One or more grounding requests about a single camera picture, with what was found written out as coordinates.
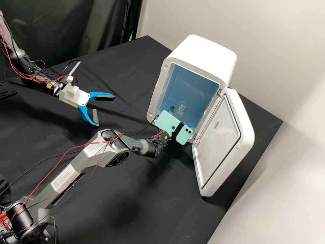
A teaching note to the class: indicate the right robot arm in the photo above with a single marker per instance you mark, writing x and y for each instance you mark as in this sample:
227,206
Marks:
83,155

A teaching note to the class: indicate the white incubator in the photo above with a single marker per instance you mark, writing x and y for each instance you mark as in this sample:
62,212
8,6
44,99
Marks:
203,56

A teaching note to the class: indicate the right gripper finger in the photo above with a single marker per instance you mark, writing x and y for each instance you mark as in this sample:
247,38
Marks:
171,109
191,124

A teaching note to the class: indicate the left wrist camera phone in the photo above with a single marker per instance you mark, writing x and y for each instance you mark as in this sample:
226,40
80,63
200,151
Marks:
71,78

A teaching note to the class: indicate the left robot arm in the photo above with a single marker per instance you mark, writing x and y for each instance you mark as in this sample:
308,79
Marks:
18,54

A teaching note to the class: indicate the right wrist camera phone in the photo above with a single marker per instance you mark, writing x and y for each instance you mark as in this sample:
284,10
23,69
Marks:
168,125

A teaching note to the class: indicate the clear flask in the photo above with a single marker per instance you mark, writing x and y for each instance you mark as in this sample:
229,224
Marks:
181,108

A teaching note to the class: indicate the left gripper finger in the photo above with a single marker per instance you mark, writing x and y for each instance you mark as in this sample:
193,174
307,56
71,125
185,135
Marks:
101,95
87,116

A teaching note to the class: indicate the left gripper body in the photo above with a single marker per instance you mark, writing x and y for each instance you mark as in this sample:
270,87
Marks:
73,96

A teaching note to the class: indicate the wrist camera phone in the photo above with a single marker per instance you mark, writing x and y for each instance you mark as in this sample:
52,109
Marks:
71,78
168,125

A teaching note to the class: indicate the incubator door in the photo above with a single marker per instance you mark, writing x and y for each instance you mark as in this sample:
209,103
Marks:
228,162

